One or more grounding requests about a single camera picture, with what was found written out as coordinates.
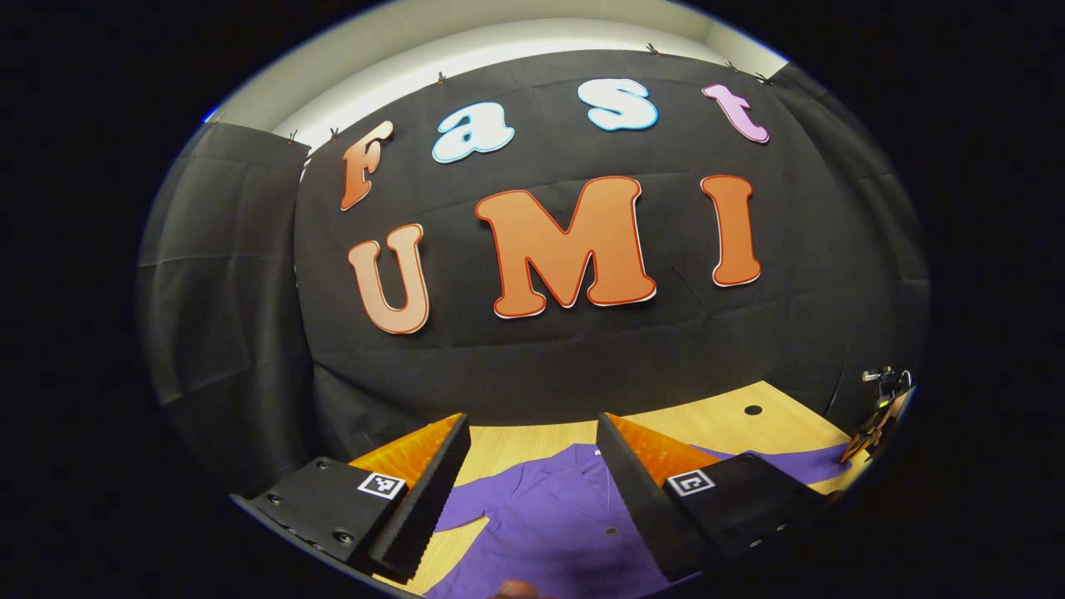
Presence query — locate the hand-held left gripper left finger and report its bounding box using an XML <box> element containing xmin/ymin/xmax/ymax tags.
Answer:
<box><xmin>231</xmin><ymin>413</ymin><xmax>472</xmax><ymax>585</ymax></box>

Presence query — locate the purple shirt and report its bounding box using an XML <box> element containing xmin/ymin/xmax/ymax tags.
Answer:
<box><xmin>424</xmin><ymin>443</ymin><xmax>854</xmax><ymax>599</ymax></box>

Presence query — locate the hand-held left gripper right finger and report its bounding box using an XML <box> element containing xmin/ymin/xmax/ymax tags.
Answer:
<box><xmin>596</xmin><ymin>411</ymin><xmax>833</xmax><ymax>583</ymax></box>

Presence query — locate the black backdrop cloth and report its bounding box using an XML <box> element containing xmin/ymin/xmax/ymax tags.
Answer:
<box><xmin>136</xmin><ymin>48</ymin><xmax>931</xmax><ymax>500</ymax></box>

